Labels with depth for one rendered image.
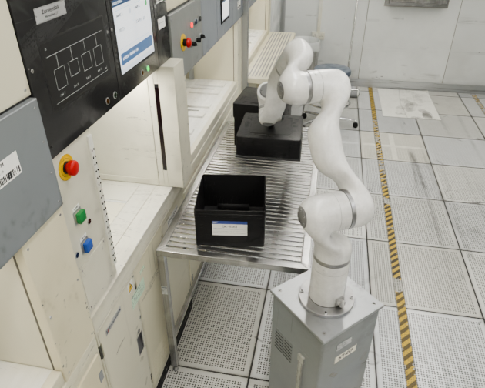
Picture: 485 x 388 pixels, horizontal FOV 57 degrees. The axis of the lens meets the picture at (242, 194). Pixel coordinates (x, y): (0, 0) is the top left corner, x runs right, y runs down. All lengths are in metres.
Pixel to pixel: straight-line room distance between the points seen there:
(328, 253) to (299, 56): 0.61
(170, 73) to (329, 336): 1.09
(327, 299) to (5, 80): 1.12
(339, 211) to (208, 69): 2.15
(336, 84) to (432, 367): 1.59
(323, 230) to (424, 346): 1.40
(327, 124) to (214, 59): 1.98
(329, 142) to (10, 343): 1.04
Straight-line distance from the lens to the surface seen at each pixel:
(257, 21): 4.69
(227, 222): 1.73
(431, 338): 2.66
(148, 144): 1.93
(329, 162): 1.35
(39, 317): 1.24
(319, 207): 1.31
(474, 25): 6.00
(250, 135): 1.99
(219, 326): 2.52
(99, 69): 1.34
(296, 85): 1.36
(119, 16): 1.46
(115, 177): 2.08
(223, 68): 3.26
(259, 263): 1.73
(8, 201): 1.02
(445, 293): 2.93
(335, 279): 1.49
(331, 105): 1.40
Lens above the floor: 1.90
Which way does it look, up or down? 33 degrees down
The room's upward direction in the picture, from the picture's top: straight up
